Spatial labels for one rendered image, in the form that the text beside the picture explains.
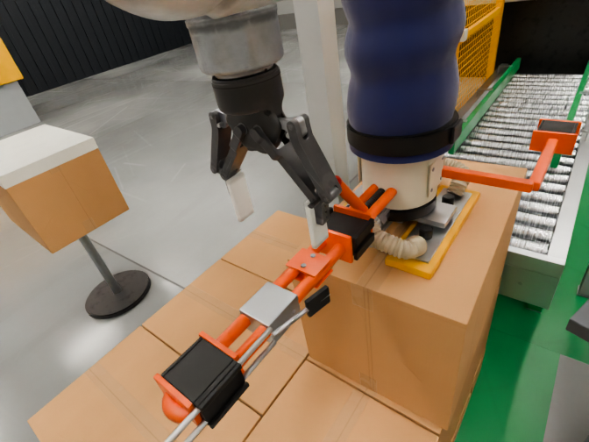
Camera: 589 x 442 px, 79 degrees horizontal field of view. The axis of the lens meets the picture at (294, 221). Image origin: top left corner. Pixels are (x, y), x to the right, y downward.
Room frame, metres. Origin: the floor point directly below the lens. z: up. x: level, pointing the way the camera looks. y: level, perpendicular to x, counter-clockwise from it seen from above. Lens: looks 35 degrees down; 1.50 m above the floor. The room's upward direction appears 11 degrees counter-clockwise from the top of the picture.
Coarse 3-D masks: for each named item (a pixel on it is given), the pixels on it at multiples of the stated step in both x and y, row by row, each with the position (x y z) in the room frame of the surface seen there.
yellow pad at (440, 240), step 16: (448, 192) 0.75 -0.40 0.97; (464, 192) 0.74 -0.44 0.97; (464, 208) 0.68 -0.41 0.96; (416, 224) 0.65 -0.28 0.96; (448, 224) 0.63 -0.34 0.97; (432, 240) 0.58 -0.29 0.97; (448, 240) 0.58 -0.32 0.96; (432, 256) 0.54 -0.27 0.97; (416, 272) 0.51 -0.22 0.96; (432, 272) 0.50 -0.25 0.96
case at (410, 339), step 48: (480, 192) 0.75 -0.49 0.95; (480, 240) 0.58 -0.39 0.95; (336, 288) 0.56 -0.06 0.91; (384, 288) 0.50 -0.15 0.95; (432, 288) 0.47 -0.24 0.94; (480, 288) 0.45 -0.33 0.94; (336, 336) 0.57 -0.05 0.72; (384, 336) 0.48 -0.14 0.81; (432, 336) 0.42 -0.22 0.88; (384, 384) 0.49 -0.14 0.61; (432, 384) 0.41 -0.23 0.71
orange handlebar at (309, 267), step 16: (544, 160) 0.63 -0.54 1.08; (448, 176) 0.67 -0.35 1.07; (464, 176) 0.65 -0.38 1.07; (480, 176) 0.62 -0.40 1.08; (496, 176) 0.61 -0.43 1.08; (512, 176) 0.60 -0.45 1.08; (544, 176) 0.60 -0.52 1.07; (368, 192) 0.64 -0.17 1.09; (384, 192) 0.63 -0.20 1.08; (528, 192) 0.56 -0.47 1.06; (352, 208) 0.59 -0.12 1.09; (304, 256) 0.47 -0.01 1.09; (320, 256) 0.46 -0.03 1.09; (336, 256) 0.46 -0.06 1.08; (288, 272) 0.44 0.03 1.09; (304, 272) 0.43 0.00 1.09; (320, 272) 0.43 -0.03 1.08; (304, 288) 0.40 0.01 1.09; (240, 320) 0.36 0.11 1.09; (224, 336) 0.34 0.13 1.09; (256, 336) 0.33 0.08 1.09; (240, 352) 0.31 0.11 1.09; (176, 416) 0.24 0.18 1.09
